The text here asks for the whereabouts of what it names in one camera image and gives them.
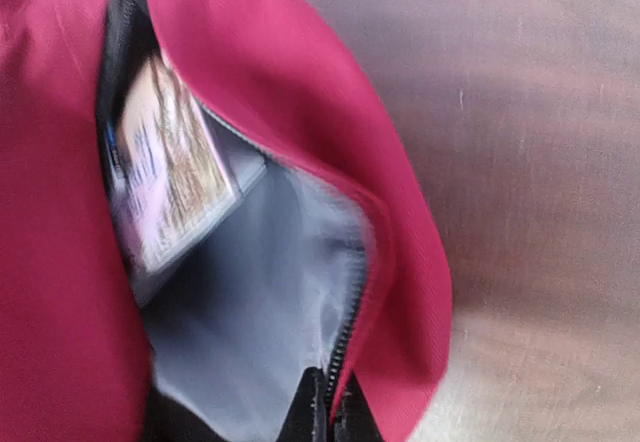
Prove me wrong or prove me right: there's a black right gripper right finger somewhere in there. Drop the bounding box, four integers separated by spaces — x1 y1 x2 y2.
332 374 384 442

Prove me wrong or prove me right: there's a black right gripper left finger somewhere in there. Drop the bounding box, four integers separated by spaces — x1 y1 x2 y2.
279 367 331 442

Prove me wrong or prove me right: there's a red student backpack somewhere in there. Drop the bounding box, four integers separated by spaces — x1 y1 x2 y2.
1 0 452 441

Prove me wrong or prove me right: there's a brown illustrated booklet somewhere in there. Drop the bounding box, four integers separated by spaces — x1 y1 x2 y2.
112 55 238 274

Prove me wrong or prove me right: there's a dog cover booklet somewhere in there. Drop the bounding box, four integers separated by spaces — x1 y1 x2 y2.
104 122 125 190

